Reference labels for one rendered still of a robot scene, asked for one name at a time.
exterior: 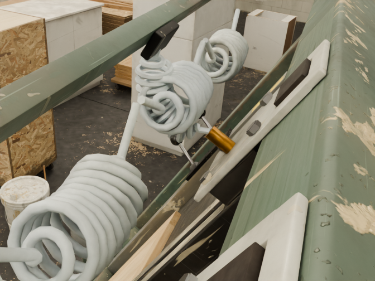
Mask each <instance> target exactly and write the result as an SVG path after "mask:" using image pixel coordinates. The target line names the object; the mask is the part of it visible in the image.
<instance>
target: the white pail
mask: <svg viewBox="0 0 375 281"><path fill-rule="evenodd" d="M44 177H45V179H43V178H41V177H37V176H21V177H16V178H13V179H11V180H9V181H8V182H6V183H5V184H4V185H3V186H2V187H1V189H0V199H1V203H2V204H3V206H4V208H5V216H6V215H7V219H6V221H8V222H7V223H8V225H9V229H10V230H11V226H12V222H13V220H14V219H15V218H16V217H17V216H18V215H19V214H20V213H21V212H22V211H23V210H24V209H25V208H26V207H27V206H28V205H29V204H33V203H35V202H39V201H42V200H44V199H45V198H47V197H49V195H50V189H49V184H48V182H47V181H46V173H45V166H44Z"/></svg>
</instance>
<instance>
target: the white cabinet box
mask: <svg viewBox="0 0 375 281"><path fill-rule="evenodd" d="M296 20H297V16H292V15H289V14H283V13H277V12H271V11H265V10H262V9H257V10H255V11H253V12H251V13H249V14H247V17H246V24H245V28H244V36H243V38H244V39H245V40H246V41H247V44H248V47H249V50H248V54H247V57H246V59H245V61H244V64H243V66H244V67H248V68H251V69H256V70H260V71H264V72H268V71H269V70H270V69H271V68H272V67H273V65H274V64H275V63H276V62H277V61H278V60H279V59H280V58H281V57H282V55H283V54H284V53H285V52H286V51H287V50H288V49H289V48H290V47H291V44H292V39H293V36H294V30H295V25H296Z"/></svg>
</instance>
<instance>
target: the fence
mask: <svg viewBox="0 0 375 281"><path fill-rule="evenodd" d="M286 75H287V72H286V73H285V74H284V75H283V76H282V77H283V79H282V80H281V81H280V82H279V83H278V84H277V83H275V84H274V86H275V85H276V84H277V85H276V87H275V88H274V89H273V90H272V91H271V89H270V90H269V91H268V92H270V91H271V92H270V93H272V94H274V93H275V92H276V91H277V90H278V89H279V87H280V86H281V85H282V84H283V82H284V80H285V77H286ZM282 77H281V78H282ZM281 78H280V79H281ZM280 79H279V80H280ZM274 86H273V87H274ZM259 102H260V101H259ZM256 105H257V104H256ZM256 105H255V106H256ZM255 106H254V107H255ZM254 107H253V108H254ZM261 107H262V105H261V104H259V105H258V106H257V107H256V108H255V109H254V110H253V108H252V110H253V111H252V110H251V111H250V112H249V113H248V114H247V115H246V116H245V117H244V118H243V119H242V120H241V121H240V122H239V123H238V125H237V126H236V127H235V128H234V129H233V130H232V132H231V134H230V136H229V138H230V139H232V138H233V137H234V136H235V135H236V133H237V132H238V131H239V130H240V129H241V128H242V127H243V126H244V125H245V124H246V122H248V121H249V120H250V119H251V118H252V117H253V115H254V114H255V113H256V112H257V111H258V110H259V109H260V108H261ZM219 151H220V150H219V149H217V150H216V152H215V153H214V154H213V155H212V156H211V157H210V158H209V159H208V160H207V161H206V162H205V163H204V164H203V165H202V166H201V168H200V169H199V170H198V171H197V172H196V173H195V174H194V175H193V176H192V178H191V179H189V180H188V181H187V180H186V181H185V182H184V183H183V184H182V185H181V186H180V187H179V188H178V189H177V191H176V192H175V193H174V194H173V195H172V196H171V197H170V198H169V199H168V200H167V201H166V202H165V203H164V205H163V206H162V207H161V208H160V209H159V210H158V211H157V212H156V213H155V214H154V215H153V216H152V217H151V218H150V220H149V221H148V222H147V223H146V224H145V225H144V226H143V228H142V229H141V230H140V231H139V232H138V233H137V234H136V235H135V236H134V237H133V238H132V239H131V240H130V241H129V243H128V244H127V245H126V246H125V247H124V248H123V249H122V250H121V251H120V252H119V253H118V254H117V255H116V257H115V258H114V259H113V261H112V262H111V263H110V265H109V266H108V268H107V269H109V270H110V271H111V272H112V273H114V274H115V273H116V272H117V271H118V270H119V269H120V268H121V267H122V266H123V265H124V264H125V263H126V262H127V261H128V260H129V259H130V258H131V257H132V255H133V254H134V253H135V252H136V251H137V250H138V249H139V248H140V247H141V246H142V245H143V244H144V243H145V242H146V241H147V240H148V239H149V238H150V237H151V236H152V235H153V234H154V233H155V232H156V231H157V230H158V229H159V228H160V227H161V226H162V225H163V224H164V223H165V221H166V220H167V219H168V218H169V217H170V216H171V215H172V214H173V213H174V212H175V211H179V210H180V209H181V208H182V207H183V206H184V205H185V204H186V203H187V202H188V201H189V200H190V199H191V198H192V196H193V195H194V194H195V193H196V192H197V191H198V189H199V187H200V185H201V183H200V179H201V177H202V175H203V174H204V173H205V172H206V171H208V170H209V168H210V166H211V164H212V163H213V161H214V159H215V157H216V155H217V154H218V153H219Z"/></svg>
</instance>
